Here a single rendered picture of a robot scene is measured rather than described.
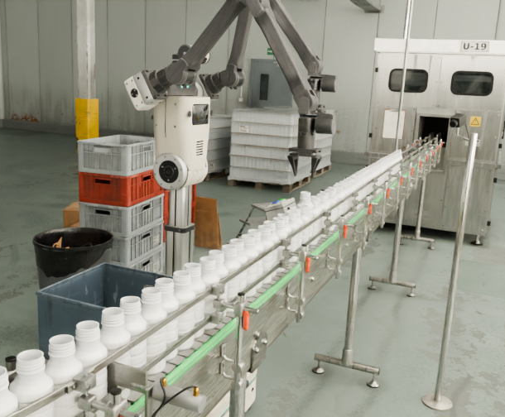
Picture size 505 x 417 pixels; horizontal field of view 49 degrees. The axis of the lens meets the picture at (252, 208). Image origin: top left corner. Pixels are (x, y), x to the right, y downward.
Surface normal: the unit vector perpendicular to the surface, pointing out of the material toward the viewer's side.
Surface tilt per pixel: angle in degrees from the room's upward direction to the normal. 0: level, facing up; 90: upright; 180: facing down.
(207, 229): 99
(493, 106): 90
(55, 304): 90
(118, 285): 90
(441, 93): 90
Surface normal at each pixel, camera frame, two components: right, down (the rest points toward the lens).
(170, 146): -0.40, 0.36
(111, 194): -0.29, 0.19
